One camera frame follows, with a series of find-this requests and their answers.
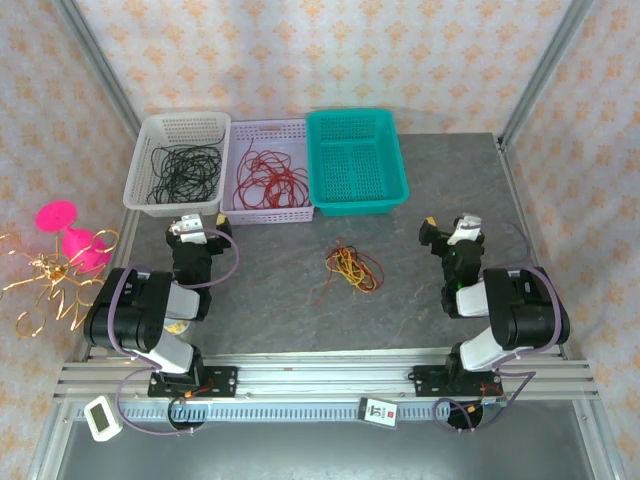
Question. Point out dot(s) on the aluminium frame post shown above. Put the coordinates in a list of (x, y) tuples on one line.
[(100, 60), (550, 60)]

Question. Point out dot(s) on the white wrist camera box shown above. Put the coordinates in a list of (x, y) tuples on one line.
[(190, 230), (465, 225)]

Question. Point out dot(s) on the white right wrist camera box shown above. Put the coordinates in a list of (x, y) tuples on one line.
[(465, 225)]

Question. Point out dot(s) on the pink plastic goblet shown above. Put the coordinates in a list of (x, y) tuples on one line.
[(75, 240)]

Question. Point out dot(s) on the white label card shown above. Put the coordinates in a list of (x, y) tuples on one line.
[(377, 412)]

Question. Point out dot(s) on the white plastic basket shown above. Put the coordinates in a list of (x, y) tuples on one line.
[(170, 210)]

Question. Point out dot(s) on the lavender plastic basket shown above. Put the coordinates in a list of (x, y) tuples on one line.
[(270, 216)]

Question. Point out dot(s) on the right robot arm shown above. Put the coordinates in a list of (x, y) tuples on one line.
[(525, 310)]

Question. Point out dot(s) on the white digital timer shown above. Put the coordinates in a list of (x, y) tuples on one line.
[(102, 419)]

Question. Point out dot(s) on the teal plastic basket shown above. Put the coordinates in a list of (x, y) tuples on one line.
[(355, 206)]

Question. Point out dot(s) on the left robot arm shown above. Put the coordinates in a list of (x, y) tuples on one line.
[(130, 310)]

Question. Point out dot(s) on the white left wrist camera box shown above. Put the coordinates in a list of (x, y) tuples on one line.
[(190, 230)]

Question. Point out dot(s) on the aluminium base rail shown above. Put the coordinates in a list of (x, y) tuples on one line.
[(325, 375)]

